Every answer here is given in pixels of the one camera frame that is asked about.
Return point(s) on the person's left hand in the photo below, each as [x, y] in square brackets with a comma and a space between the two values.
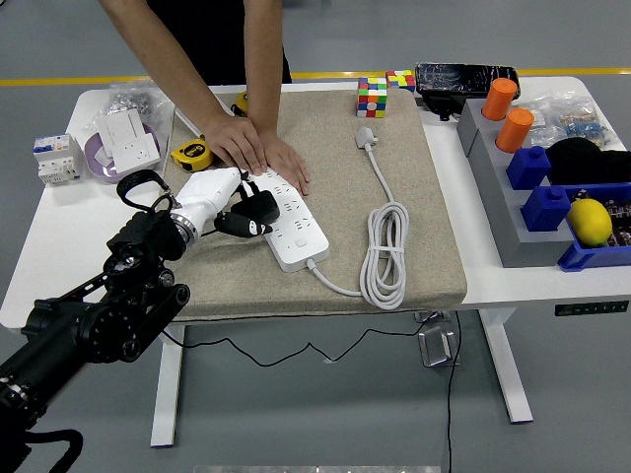
[291, 165]

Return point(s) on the person's right hand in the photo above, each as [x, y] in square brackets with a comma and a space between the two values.
[239, 143]

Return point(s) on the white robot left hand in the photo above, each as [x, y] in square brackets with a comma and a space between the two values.
[207, 194]

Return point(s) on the black plug adapter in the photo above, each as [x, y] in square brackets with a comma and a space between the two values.
[263, 207]

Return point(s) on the white power strip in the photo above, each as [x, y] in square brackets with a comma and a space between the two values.
[296, 256]

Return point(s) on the person's right forearm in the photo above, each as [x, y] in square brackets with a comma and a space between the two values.
[153, 44]

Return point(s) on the person's left forearm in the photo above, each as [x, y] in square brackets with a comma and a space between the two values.
[263, 59]

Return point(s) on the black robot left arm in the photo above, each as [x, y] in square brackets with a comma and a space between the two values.
[74, 325]

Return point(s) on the small yellow tape measure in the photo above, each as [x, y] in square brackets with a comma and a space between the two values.
[240, 101]

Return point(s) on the yellow black tape measure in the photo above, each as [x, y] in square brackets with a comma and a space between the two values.
[192, 153]

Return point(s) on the grey-brown fabric mat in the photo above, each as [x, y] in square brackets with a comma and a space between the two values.
[335, 207]

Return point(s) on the large colourful puzzle cube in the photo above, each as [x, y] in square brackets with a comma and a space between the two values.
[372, 98]

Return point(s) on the person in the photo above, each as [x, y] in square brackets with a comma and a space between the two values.
[212, 39]

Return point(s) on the clear bag of screws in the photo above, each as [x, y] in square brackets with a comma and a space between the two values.
[130, 96]

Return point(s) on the small colourful puzzle cube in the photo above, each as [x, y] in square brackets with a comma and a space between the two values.
[400, 80]

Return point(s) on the white circuit breaker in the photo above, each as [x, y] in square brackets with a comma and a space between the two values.
[54, 157]

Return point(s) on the black film-wrapped box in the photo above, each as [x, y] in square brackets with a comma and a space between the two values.
[453, 79]

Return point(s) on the white table leg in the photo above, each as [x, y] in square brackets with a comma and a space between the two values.
[508, 369]
[167, 384]

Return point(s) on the grey stepped block holder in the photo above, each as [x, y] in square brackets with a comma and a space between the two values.
[498, 197]

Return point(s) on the orange cylinder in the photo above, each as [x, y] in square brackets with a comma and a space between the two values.
[515, 130]
[499, 98]

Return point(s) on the blue plastic block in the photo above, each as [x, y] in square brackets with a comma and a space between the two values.
[544, 209]
[528, 170]

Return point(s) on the clear bag of components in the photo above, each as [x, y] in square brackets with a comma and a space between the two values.
[577, 120]

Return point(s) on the black cloth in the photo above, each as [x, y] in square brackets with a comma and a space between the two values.
[586, 160]

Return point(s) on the yellow lemon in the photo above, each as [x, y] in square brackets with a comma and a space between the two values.
[589, 222]

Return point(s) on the blue plastic bin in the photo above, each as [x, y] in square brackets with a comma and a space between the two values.
[591, 258]

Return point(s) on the black desk control panel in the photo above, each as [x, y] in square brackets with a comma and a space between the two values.
[591, 308]

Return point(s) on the dark circuit boards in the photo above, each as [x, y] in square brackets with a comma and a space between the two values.
[622, 217]

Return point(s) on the white wall switch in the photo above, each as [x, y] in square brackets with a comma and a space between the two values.
[187, 120]

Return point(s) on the white wall socket panel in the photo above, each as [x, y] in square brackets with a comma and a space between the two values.
[135, 155]

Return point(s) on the white blank switch panel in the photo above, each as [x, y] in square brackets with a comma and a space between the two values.
[120, 130]

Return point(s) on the black mount bracket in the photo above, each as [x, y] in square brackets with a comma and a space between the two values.
[441, 106]

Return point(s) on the small clear metal bracket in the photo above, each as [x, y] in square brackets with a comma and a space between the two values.
[433, 317]

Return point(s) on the large clear metal bracket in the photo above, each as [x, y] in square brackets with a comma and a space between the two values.
[436, 347]

